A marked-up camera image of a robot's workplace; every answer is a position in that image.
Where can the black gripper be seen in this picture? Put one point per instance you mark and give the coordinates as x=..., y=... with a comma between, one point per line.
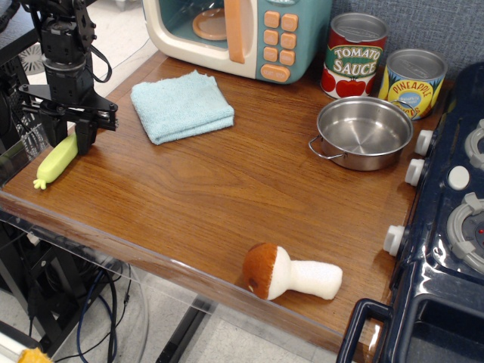
x=71, y=86

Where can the green handled metal spoon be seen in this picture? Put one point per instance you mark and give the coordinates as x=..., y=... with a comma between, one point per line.
x=56, y=162

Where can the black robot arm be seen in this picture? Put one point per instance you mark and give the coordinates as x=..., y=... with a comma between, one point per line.
x=35, y=105

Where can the light blue folded cloth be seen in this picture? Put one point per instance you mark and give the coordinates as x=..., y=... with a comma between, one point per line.
x=177, y=108

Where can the clear acrylic table guard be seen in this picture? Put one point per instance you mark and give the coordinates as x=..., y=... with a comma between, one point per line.
x=189, y=210

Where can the yellow object bottom left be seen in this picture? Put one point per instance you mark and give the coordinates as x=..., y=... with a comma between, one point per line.
x=33, y=356

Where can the toy microwave teal cream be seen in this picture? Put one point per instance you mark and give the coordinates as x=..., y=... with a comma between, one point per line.
x=274, y=41

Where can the plush brown white mushroom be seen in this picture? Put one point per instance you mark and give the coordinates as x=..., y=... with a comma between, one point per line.
x=269, y=272

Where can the small steel pot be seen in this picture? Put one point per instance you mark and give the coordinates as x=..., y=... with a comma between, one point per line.
x=362, y=133

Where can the tomato sauce can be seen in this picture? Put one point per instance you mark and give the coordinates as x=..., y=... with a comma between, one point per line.
x=354, y=49

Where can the white stove knob lower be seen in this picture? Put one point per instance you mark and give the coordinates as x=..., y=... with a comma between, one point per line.
x=393, y=239

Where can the white stove knob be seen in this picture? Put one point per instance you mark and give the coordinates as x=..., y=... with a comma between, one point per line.
x=393, y=239
x=414, y=172
x=423, y=142

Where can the pineapple slices can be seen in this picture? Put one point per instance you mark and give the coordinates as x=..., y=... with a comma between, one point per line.
x=412, y=80

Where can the white stove knob middle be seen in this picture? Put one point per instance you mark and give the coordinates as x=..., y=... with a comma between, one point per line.
x=414, y=172

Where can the white stove knob upper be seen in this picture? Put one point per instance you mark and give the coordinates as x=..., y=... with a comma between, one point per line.
x=423, y=142

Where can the dark blue toy stove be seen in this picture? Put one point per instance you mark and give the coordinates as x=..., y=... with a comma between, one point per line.
x=436, y=309

